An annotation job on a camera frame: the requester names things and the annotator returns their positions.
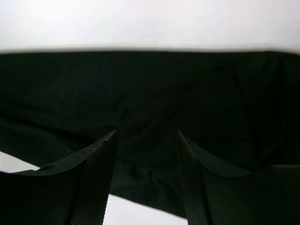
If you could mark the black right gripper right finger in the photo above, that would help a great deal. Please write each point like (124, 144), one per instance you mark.
(218, 193)

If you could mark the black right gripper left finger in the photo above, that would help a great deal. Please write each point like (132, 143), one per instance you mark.
(71, 191)

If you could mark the black t shirt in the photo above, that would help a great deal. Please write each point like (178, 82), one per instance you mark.
(243, 107)

